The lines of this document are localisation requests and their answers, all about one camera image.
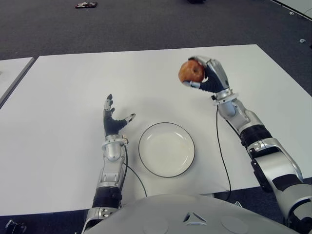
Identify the dark flat object on floor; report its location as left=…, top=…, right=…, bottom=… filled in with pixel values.
left=75, top=1, right=98, bottom=9

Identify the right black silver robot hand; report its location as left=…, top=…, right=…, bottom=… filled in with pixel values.
left=183, top=55, right=231, bottom=94

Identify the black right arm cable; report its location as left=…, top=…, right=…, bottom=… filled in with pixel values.
left=215, top=107, right=232, bottom=202

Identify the white plate with black rim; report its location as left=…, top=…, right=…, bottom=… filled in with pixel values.
left=138, top=122, right=195, bottom=178

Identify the white table with dark edge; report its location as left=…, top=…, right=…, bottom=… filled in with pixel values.
left=269, top=0, right=312, bottom=21

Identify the grey robot torso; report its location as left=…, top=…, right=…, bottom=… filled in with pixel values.
left=84, top=194, right=300, bottom=234

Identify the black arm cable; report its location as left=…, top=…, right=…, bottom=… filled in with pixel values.
left=215, top=107, right=232, bottom=202
left=120, top=143, right=148, bottom=198

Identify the red-brown apple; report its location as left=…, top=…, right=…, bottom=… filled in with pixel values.
left=178, top=60, right=205, bottom=83

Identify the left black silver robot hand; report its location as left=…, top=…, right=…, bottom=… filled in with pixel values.
left=102, top=94, right=136, bottom=137

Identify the black metal device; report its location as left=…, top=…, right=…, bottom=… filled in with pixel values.
left=0, top=219, right=27, bottom=234

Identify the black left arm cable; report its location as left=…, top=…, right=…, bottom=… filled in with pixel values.
left=120, top=143, right=148, bottom=198

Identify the neighbouring white table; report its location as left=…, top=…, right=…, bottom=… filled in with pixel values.
left=0, top=57, right=36, bottom=108

